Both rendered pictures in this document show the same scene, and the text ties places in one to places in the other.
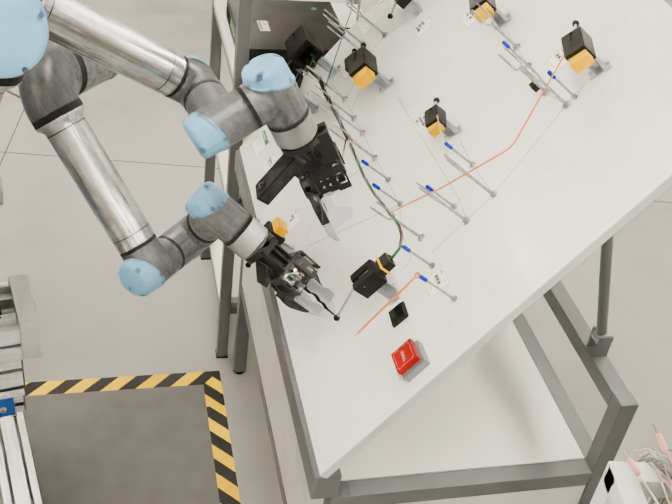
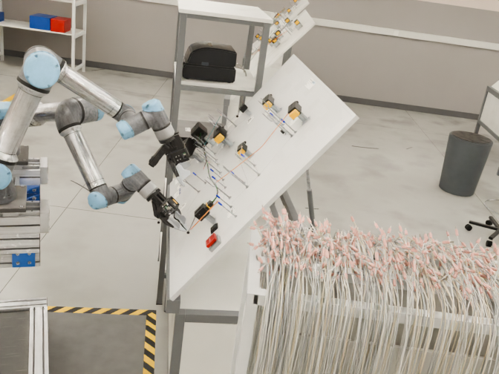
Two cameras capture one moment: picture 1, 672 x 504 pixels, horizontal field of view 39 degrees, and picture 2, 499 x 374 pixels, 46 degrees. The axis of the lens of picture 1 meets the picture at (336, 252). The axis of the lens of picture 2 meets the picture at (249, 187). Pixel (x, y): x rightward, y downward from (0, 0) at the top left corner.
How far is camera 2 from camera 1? 0.92 m
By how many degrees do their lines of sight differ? 16
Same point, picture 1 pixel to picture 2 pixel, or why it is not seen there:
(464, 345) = (235, 232)
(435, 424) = (236, 294)
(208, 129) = (125, 125)
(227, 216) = (138, 177)
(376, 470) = (201, 306)
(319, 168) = (175, 151)
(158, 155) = (145, 214)
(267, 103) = (151, 116)
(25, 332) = (42, 218)
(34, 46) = (53, 76)
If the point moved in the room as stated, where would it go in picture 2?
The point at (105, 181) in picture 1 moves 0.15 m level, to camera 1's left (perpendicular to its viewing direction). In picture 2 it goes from (85, 156) to (51, 150)
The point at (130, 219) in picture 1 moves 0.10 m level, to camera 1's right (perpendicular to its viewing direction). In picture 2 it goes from (95, 174) to (118, 178)
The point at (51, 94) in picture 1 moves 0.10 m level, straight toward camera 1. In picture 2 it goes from (67, 118) to (64, 125)
